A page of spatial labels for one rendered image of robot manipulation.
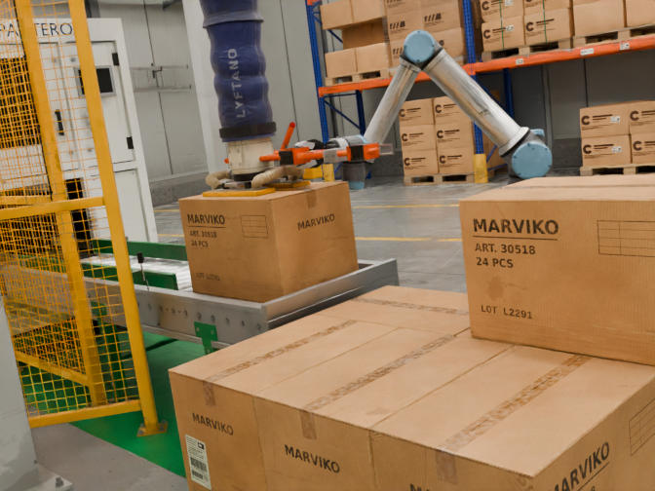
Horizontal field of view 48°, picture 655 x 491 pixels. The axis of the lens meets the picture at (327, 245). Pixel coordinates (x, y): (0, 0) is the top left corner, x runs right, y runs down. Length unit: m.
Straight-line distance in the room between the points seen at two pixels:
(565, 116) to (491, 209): 9.34
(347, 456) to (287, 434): 0.21
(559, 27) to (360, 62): 3.09
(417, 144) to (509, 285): 8.98
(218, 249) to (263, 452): 1.16
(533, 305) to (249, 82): 1.43
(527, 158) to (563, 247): 1.02
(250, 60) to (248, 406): 1.42
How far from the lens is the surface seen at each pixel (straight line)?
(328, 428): 1.76
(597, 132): 9.81
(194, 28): 5.93
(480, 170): 10.36
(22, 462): 3.00
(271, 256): 2.70
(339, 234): 2.87
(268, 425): 1.93
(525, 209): 1.97
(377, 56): 11.26
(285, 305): 2.60
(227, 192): 2.91
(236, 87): 2.89
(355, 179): 3.00
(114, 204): 3.07
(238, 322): 2.70
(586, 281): 1.93
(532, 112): 11.46
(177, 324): 3.04
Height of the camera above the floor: 1.23
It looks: 10 degrees down
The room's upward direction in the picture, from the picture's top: 7 degrees counter-clockwise
